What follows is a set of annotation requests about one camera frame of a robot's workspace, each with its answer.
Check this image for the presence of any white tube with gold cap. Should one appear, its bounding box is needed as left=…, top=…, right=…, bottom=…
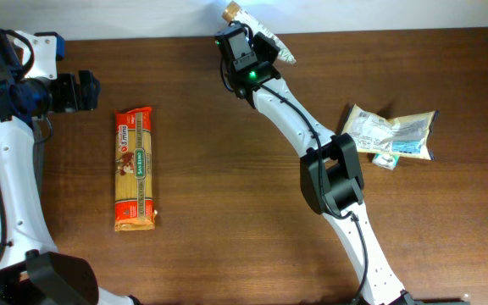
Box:
left=222, top=1, right=297, bottom=64

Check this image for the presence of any orange spaghetti packet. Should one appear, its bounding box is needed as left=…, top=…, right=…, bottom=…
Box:
left=114, top=107, right=157, bottom=231

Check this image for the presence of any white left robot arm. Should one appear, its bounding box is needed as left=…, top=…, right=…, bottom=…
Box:
left=0, top=29, right=136, bottom=304

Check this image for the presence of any teal tissue pack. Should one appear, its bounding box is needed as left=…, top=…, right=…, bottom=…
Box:
left=372, top=153, right=399, bottom=170

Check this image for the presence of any white crinkled snack bag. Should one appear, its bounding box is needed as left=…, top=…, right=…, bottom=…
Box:
left=342, top=105, right=438, bottom=160

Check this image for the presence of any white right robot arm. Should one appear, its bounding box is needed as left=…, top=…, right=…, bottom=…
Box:
left=217, top=25, right=415, bottom=304

